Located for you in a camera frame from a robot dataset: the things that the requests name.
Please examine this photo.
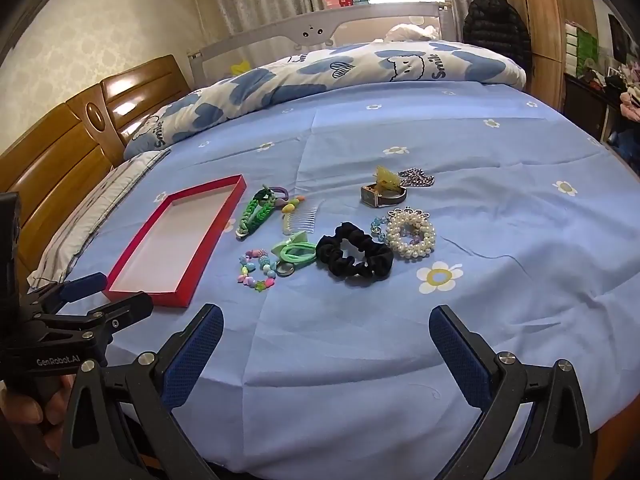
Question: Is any wooden headboard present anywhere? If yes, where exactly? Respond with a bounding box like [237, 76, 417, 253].
[0, 55, 193, 273]

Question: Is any white pearl bracelet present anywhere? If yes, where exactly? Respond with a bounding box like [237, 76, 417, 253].
[385, 206, 437, 262]

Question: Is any blue floral bed sheet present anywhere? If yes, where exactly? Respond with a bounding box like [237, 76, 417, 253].
[30, 80, 640, 480]

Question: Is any red shallow box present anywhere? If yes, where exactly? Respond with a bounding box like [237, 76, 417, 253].
[104, 174, 248, 308]

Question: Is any blue bead bracelet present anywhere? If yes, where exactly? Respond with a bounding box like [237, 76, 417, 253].
[370, 216, 393, 243]

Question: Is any black scrunchie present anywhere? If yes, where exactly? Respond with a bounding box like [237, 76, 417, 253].
[315, 221, 394, 280]

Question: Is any cluttered dark shelf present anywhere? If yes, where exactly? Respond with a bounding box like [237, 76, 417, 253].
[564, 12, 640, 166]

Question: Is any white crumpled cloth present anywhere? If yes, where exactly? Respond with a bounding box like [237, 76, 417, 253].
[384, 22, 442, 42]

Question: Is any black puffer jacket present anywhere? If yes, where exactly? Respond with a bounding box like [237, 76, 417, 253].
[462, 0, 532, 77]

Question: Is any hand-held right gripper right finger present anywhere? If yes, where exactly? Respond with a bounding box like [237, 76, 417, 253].
[429, 304, 598, 480]

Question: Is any gold wrist watch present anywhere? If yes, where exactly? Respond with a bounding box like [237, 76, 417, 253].
[361, 183, 408, 208]

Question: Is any silver chain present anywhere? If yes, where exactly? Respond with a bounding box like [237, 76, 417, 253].
[397, 167, 436, 189]

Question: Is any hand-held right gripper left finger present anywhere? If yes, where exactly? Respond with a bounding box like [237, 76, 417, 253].
[57, 303, 226, 480]

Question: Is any green braided hair clip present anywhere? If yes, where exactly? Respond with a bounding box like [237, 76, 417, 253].
[236, 186, 276, 238]

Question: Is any clear comb with colourful beads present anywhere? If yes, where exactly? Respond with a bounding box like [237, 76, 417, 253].
[279, 195, 321, 237]

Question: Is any white quilt with blue hearts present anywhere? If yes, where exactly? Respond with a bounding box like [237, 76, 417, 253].
[122, 39, 527, 161]

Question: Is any striped white pillow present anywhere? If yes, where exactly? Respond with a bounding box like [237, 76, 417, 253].
[27, 149, 172, 287]

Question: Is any colourful bead bracelet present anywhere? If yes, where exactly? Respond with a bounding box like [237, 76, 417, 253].
[237, 247, 279, 292]

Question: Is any grey bed rail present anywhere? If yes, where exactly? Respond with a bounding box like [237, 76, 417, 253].
[187, 1, 453, 81]

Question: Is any yellow hair claw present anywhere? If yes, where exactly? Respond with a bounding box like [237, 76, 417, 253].
[372, 164, 404, 194]

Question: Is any person's left hand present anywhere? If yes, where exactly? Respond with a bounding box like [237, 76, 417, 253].
[0, 372, 76, 466]

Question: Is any wooden wardrobe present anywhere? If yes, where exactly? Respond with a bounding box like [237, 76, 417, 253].
[495, 0, 603, 93]

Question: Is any green bow hair tie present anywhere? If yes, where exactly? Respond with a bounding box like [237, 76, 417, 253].
[271, 230, 319, 265]

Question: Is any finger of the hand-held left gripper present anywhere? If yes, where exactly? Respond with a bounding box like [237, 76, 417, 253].
[20, 272, 108, 317]
[47, 292, 154, 336]

